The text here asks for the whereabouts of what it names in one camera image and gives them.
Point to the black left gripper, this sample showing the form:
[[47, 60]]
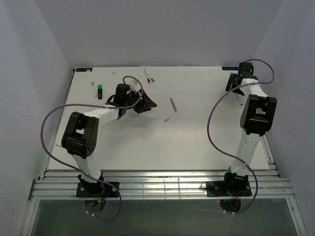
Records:
[[148, 103]]

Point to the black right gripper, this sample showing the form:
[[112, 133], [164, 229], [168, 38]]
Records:
[[231, 81]]

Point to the red capped white marker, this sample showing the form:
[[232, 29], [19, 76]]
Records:
[[147, 77]]

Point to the blue capped white marker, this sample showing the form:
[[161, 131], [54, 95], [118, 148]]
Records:
[[151, 78]]

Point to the purple highlighter pen body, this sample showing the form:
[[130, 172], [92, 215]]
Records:
[[173, 104]]

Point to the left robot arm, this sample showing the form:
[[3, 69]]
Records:
[[80, 136]]

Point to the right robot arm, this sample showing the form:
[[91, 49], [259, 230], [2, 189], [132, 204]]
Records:
[[256, 119]]

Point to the blue label sticker right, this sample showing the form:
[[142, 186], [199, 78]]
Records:
[[230, 68]]

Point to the blue label sticker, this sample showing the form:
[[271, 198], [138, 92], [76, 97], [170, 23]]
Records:
[[89, 69], [230, 68]]

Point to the green black highlighter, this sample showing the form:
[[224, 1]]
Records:
[[100, 92]]

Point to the orange capped white marker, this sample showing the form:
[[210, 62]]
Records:
[[94, 89]]

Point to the blue label sticker left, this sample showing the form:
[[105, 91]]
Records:
[[89, 69]]

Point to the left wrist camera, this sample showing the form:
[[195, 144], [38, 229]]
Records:
[[135, 85]]

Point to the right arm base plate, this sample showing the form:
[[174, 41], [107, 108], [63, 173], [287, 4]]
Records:
[[218, 189]]

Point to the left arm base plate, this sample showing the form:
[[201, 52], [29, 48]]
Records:
[[97, 190]]

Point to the aluminium rail frame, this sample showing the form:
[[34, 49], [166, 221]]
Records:
[[168, 186]]

